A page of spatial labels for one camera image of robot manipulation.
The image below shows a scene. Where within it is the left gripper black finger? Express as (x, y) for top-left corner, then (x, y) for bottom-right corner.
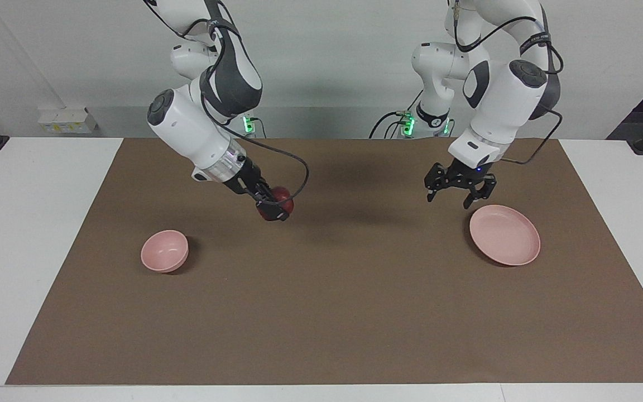
(424, 163), (449, 203)
(462, 174), (497, 210)

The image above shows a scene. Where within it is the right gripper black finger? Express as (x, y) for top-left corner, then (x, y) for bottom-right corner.
(252, 187), (292, 223)

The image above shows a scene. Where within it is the red apple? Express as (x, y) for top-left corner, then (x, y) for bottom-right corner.
(258, 187), (295, 222)

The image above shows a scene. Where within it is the pink plate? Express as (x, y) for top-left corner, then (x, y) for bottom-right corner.
(469, 204), (541, 267)

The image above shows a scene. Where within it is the pink bowl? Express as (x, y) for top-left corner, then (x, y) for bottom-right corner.
(141, 229), (190, 274)

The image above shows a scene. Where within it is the brown table mat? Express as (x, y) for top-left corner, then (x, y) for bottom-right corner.
(5, 138), (643, 386)

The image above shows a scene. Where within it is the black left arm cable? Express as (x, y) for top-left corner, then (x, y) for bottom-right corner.
(451, 0), (565, 166)

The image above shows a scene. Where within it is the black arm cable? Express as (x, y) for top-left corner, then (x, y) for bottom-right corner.
(451, 0), (565, 166)
(146, 0), (310, 203)

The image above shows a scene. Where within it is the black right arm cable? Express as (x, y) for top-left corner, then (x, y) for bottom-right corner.
(146, 0), (310, 203)

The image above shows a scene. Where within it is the white wall outlet box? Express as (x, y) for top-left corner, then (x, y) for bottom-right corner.
(37, 108), (98, 135)

